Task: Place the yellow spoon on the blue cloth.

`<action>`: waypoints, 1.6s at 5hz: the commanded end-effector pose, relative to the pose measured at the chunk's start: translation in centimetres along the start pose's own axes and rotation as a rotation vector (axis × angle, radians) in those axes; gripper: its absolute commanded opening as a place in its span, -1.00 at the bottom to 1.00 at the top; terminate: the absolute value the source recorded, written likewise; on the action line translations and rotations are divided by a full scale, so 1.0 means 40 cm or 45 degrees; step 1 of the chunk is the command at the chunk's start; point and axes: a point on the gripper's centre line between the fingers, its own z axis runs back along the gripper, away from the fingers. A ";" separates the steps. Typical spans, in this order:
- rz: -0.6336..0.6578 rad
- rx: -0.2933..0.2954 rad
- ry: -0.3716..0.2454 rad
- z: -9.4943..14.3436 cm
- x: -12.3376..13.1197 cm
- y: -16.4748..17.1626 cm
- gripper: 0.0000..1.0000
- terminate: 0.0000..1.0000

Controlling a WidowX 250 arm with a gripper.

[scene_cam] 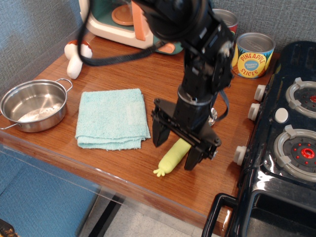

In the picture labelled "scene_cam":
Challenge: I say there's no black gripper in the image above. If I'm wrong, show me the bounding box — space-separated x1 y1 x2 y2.
152 93 216 170

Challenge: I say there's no spoon with yellow handle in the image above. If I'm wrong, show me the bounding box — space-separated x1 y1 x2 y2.
153 107 218 178

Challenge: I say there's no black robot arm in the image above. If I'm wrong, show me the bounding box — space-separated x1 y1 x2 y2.
136 0 235 170

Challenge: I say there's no light blue folded cloth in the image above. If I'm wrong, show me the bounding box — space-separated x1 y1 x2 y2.
75 88 151 151

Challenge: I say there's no black toy stove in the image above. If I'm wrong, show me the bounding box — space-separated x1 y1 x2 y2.
202 41 316 237

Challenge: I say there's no pineapple slices can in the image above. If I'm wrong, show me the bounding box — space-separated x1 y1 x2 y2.
232 33 276 79

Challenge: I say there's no plush mushroom toy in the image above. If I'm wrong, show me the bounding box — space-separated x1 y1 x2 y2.
64 40 93 79

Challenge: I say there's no teal toy microwave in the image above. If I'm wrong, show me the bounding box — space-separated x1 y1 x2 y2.
78 0 185 55

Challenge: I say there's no tomato sauce can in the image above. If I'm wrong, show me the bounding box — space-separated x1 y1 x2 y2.
213 8 238 37

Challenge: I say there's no orange toy plate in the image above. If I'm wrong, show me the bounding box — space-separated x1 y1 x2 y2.
111 4 133 26

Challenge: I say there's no small steel pot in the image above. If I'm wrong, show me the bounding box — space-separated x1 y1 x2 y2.
0 79 73 133

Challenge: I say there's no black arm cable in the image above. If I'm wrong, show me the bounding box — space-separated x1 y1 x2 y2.
77 0 168 67

